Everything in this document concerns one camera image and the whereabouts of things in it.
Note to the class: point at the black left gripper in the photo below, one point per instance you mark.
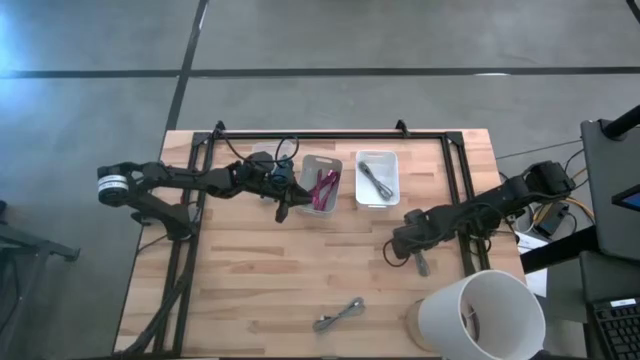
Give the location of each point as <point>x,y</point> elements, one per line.
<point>265,185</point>

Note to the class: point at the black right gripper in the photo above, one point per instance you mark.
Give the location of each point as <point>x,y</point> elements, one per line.
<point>420,232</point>

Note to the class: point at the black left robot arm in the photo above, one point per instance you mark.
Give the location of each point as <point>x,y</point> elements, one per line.
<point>165,176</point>

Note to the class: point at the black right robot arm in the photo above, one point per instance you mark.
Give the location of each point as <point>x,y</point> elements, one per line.
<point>510,197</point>

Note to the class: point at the beige plastic bin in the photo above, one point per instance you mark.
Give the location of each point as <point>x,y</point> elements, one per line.
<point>306,200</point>

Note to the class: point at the clear plastic bin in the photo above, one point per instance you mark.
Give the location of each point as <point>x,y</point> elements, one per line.
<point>265,147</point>

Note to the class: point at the white plastic bin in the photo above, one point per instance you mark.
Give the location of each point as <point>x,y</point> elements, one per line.
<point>387,165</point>

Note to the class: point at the white paper sheet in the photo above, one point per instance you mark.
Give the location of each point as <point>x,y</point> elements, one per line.
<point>532,250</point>

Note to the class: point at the black power supply box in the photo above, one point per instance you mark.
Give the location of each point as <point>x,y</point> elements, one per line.
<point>549,221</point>

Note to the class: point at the black keyboard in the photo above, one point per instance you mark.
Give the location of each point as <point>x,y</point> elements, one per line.
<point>620,330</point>

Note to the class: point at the tablet screen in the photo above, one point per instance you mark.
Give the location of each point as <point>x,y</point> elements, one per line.
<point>629,199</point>

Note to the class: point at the black pole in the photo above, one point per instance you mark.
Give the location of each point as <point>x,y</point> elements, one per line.
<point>622,122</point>

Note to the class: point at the black floor stand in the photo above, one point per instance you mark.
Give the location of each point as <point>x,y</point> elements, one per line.
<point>30,250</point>

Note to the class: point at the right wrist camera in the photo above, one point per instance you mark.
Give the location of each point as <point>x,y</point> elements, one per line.
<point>414,217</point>

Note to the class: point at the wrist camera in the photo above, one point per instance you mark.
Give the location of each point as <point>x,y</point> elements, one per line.
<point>261,161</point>
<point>414,217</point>

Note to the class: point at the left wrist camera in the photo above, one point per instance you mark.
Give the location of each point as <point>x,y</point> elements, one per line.
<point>261,161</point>

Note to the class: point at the black aluminium table frame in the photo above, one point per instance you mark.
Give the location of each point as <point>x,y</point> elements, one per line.
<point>325,135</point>

